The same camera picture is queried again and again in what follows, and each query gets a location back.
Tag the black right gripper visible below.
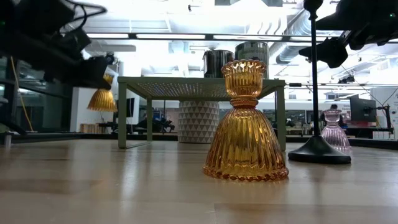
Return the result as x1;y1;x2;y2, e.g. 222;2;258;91
298;0;387;70

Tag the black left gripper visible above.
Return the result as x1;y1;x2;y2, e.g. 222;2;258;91
18;29;112;91

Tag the amber glass candle holder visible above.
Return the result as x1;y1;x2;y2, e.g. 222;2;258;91
202;58;290;183
86;73;118;113

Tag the silver tin candle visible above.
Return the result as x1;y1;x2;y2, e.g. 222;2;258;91
202;49;236;78
234;41;270;79

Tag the pink glass candle holder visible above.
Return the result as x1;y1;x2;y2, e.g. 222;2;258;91
320;108;353;156

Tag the black metal candlestick holder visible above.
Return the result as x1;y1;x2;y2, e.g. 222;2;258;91
287;0;352;165

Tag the black ceiling spotlight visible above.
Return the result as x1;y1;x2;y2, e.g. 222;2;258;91
337;74;357;85

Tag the green perforated metal shelf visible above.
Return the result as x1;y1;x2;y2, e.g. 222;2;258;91
117;76;287;152

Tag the black computer monitor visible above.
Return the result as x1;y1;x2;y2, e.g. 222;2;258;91
348;94;377;123

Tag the long ceiling light bar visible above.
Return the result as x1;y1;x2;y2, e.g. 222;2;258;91
83;32;398;44

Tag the black office desk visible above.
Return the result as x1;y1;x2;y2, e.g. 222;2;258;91
343;126;396;140

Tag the white geometric patterned vase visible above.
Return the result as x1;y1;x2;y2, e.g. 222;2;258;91
177;100;220;144

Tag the silver ceiling duct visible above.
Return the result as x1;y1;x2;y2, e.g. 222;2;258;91
270;9;315;65

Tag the dark wall screen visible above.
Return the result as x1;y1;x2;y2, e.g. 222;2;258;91
126;97;136;118

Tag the black aluminium table frame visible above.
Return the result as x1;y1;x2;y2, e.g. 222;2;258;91
0;119;398;151

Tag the yellow cable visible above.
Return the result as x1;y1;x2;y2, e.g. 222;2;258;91
10;55;34;132

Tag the grey metal post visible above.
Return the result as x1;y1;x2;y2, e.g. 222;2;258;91
2;132;13;149

